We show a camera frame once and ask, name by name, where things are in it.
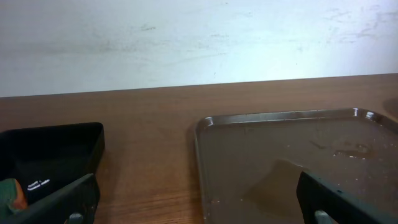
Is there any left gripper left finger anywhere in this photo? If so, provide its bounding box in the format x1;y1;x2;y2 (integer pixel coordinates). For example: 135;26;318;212
1;174;100;224

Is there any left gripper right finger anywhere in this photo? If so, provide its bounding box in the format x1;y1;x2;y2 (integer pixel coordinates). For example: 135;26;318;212
296;171;397;223

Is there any orange green scrub sponge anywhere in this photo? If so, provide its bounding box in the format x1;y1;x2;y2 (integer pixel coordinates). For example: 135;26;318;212
1;178;28;220

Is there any black rectangular tray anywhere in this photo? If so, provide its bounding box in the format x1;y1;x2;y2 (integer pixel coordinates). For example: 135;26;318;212
1;122;105;204

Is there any dark brown serving tray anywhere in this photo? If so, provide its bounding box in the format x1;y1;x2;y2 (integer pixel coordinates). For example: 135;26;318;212
195;108;397;223

